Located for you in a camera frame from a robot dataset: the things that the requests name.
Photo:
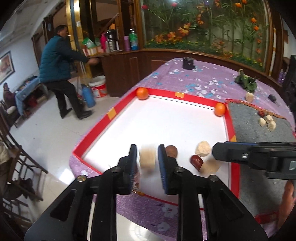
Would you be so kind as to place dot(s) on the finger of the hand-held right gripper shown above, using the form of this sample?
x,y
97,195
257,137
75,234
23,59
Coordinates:
x,y
272,146
231,153

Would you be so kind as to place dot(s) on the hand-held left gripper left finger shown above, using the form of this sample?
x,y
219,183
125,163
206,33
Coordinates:
x,y
133,166

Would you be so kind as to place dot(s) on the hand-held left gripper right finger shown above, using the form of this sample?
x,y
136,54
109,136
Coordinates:
x,y
161,166

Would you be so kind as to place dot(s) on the beige sugarcane piece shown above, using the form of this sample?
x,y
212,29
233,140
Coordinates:
x,y
203,148
261,122
249,96
272,126
269,118
211,166
146,157

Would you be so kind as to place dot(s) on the white tray red rim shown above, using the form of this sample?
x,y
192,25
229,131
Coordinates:
x,y
173,125

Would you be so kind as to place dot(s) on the person's right hand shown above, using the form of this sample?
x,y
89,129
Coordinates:
x,y
288,201

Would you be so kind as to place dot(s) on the brown round fruit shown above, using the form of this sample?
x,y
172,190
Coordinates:
x,y
171,151

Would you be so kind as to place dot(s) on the red date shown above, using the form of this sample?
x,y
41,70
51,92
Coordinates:
x,y
262,113
196,161

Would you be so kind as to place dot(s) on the grey felt mat red trim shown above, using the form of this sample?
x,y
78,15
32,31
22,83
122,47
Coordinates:
x,y
254,185

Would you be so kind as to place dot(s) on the orange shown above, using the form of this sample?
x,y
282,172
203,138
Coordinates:
x,y
142,93
219,109

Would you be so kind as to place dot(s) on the green bok choy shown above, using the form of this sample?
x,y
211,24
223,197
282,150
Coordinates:
x,y
248,84

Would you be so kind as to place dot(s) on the purple floral tablecloth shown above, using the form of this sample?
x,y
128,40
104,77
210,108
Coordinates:
x,y
198,83

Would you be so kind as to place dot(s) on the white plastic bucket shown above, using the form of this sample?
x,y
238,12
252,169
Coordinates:
x,y
98,87

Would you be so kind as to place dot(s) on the wooden cabinet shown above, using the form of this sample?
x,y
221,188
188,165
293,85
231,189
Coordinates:
x,y
124,74

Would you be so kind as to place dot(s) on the black cylindrical holder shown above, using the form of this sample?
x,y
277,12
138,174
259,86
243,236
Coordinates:
x,y
189,63

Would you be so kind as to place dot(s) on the wooden chair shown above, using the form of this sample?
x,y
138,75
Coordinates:
x,y
16,153

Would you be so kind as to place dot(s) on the cardboard box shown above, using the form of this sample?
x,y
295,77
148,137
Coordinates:
x,y
93,50

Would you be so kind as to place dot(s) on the purple tumbler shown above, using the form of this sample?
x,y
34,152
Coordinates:
x,y
126,43

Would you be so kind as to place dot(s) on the pink bottle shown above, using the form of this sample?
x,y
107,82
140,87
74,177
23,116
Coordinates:
x,y
103,43

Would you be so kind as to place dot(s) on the green plastic bottle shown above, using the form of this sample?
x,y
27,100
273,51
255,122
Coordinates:
x,y
133,39

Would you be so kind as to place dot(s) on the steel thermos flask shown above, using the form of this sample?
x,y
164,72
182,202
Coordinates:
x,y
111,39

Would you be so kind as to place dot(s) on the green bag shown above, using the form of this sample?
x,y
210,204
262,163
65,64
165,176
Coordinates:
x,y
89,43

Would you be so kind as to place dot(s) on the table with blue cloth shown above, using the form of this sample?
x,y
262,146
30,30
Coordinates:
x,y
25,89

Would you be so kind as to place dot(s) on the framed wall picture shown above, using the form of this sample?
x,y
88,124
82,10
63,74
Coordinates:
x,y
5,66

